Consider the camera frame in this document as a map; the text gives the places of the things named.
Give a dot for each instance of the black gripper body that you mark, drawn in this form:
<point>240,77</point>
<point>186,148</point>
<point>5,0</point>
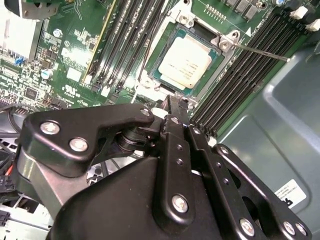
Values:
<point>112,212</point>

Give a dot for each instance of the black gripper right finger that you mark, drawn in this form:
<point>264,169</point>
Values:
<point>225,187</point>

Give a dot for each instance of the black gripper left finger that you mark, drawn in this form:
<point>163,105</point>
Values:
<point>62,130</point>

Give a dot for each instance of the thin metal locking lever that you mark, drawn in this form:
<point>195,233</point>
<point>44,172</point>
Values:
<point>145,56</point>
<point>262,53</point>

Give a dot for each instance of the CPU with silver lid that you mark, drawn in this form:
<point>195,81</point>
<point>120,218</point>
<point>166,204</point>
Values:
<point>185,60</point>

